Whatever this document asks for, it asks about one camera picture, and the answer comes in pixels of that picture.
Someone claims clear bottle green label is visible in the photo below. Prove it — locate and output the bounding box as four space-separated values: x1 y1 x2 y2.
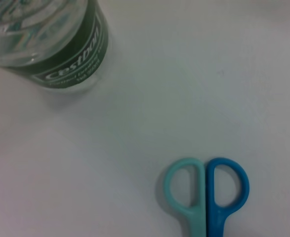
0 0 110 94

